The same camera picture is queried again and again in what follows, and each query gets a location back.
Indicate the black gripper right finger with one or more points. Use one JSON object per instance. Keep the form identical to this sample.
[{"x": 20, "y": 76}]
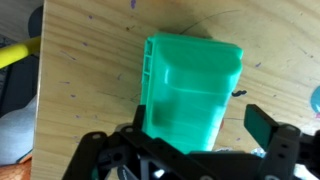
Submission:
[{"x": 263, "y": 128}]

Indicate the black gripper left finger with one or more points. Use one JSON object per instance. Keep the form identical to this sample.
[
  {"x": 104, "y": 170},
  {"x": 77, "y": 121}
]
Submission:
[{"x": 100, "y": 150}]

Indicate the green plastic container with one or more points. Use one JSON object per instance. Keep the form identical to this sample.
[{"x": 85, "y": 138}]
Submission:
[{"x": 190, "y": 93}]

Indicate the yellow black stand leg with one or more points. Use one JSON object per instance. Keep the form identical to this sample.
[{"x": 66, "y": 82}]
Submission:
[{"x": 16, "y": 52}]

